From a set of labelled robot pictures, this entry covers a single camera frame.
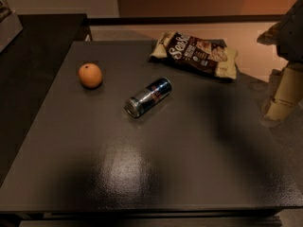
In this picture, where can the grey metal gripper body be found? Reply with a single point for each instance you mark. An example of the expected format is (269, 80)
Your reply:
(294, 37)

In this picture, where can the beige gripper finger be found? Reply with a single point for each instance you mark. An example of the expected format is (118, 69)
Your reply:
(286, 91)

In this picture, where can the blue silver redbull can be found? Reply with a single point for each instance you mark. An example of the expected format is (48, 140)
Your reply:
(145, 99)

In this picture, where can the brown chips bag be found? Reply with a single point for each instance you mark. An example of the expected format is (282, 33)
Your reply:
(211, 58)

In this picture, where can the orange fruit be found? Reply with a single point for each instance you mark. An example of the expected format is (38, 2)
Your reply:
(90, 75)

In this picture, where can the dark side table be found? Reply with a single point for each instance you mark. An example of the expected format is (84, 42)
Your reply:
(28, 67)

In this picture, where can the grey box on side table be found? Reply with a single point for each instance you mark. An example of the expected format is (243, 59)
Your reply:
(10, 25)

